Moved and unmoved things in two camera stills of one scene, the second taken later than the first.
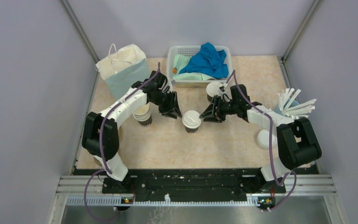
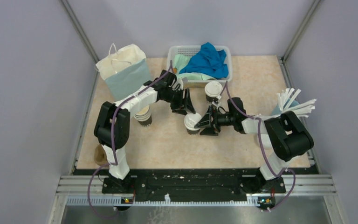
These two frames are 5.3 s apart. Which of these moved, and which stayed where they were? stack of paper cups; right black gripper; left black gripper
Moved: right black gripper; left black gripper
Stayed: stack of paper cups
